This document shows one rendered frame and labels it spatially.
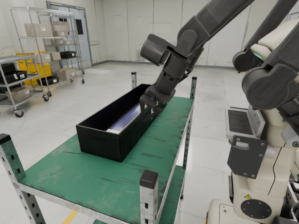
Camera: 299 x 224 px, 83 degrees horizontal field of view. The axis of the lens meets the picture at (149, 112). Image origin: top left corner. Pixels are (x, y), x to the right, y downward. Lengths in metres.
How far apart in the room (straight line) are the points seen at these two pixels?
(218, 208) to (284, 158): 0.73
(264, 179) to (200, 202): 1.05
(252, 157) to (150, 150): 0.35
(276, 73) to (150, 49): 0.28
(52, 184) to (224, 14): 0.62
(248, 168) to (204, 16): 0.51
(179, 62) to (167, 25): 7.57
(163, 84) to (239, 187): 0.53
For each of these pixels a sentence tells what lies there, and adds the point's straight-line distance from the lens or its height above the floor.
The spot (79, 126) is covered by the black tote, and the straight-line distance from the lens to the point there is 0.63.
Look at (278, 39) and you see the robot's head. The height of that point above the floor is 1.33.
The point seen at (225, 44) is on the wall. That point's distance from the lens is 7.80.
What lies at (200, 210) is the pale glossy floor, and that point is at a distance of 1.70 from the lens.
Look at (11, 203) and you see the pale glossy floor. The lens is 2.07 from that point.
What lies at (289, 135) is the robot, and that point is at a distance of 0.53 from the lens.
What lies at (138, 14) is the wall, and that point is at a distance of 8.43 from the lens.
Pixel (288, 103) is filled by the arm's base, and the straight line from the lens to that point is 0.47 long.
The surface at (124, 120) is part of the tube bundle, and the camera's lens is 0.77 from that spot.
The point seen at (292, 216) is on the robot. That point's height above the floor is 0.73.
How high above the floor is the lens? 1.35
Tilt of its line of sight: 25 degrees down
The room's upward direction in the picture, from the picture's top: straight up
